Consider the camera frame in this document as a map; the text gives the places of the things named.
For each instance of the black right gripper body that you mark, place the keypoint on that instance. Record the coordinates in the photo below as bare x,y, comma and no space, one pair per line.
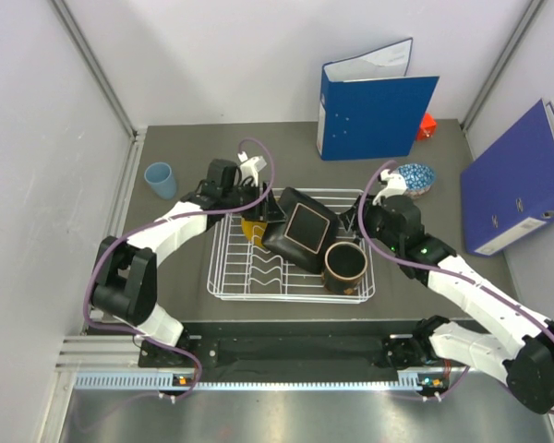
374,226

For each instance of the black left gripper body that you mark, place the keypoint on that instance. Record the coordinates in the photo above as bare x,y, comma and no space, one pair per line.
248,193

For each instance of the yellow plate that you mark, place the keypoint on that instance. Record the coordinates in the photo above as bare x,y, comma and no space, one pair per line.
253,231

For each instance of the black square plate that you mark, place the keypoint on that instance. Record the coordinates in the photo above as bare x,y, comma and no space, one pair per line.
309,230

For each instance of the white wire dish rack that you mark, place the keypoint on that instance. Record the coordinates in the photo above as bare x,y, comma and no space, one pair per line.
241,271

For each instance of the blue patterned bowl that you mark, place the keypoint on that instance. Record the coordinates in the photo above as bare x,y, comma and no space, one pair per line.
418,177

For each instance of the light blue cup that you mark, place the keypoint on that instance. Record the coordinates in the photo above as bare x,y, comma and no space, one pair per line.
160,177

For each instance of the brown floral patterned bowl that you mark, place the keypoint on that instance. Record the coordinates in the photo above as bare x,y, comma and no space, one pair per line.
417,194

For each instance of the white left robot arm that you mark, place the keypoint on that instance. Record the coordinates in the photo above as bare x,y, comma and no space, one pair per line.
125,278

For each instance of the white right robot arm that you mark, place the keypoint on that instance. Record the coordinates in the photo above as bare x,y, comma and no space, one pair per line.
517,345

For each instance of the dark brown mug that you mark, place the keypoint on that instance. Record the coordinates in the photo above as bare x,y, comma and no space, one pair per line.
345,265

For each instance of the small orange object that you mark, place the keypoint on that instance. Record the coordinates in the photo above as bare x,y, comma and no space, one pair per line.
426,128

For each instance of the blue standing binder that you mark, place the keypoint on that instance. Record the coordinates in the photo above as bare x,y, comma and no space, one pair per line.
369,107

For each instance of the purple leaning binder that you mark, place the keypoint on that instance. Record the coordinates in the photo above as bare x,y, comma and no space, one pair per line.
508,191

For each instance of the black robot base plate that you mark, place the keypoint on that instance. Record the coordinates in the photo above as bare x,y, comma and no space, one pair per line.
395,344

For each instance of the slotted cable duct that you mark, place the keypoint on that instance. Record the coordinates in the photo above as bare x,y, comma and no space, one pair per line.
167,381

